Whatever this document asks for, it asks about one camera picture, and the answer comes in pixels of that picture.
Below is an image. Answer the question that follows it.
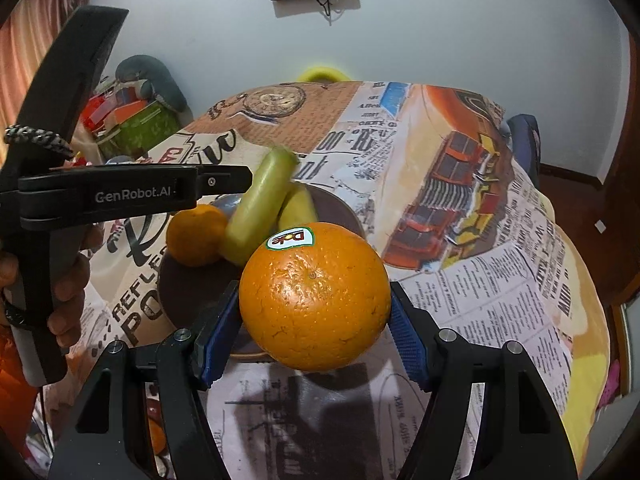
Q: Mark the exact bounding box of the green banana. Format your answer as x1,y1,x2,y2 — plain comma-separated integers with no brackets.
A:
278,182,318,231
219,146,298,266

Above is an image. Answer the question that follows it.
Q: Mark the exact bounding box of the large orange with Dole sticker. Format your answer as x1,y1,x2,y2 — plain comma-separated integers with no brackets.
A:
239,222,392,373

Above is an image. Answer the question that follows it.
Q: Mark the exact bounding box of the left hand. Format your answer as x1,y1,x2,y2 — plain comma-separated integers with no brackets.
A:
1,224,104,349

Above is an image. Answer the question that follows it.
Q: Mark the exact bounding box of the small mandarin orange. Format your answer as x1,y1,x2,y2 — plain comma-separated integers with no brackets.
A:
166,204,228,268

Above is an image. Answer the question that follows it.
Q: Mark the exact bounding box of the green patterned box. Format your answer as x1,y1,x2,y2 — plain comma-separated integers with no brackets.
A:
96,102,180,160

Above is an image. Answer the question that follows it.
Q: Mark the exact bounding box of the grey neck pillow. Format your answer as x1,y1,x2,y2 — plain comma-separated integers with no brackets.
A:
115,54,188,113

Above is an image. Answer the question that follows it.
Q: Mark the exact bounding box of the dark round plate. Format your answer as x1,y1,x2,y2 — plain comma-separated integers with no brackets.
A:
157,184,366,362

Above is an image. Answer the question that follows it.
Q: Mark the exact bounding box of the yellow cushion behind table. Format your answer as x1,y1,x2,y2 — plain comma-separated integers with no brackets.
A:
297,66,350,82

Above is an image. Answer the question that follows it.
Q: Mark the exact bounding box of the peach curtain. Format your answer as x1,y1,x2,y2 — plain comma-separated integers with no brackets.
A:
0,0,109,162

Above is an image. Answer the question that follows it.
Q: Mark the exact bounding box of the newspaper print tablecloth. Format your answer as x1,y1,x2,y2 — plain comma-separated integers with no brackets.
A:
91,82,608,479

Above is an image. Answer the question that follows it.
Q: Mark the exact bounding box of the blue chair back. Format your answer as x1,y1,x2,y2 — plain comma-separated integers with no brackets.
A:
506,114,541,188

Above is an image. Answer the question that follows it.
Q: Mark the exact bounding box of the braided wrist strap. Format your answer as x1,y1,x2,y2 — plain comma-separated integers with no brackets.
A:
2,123,75,158

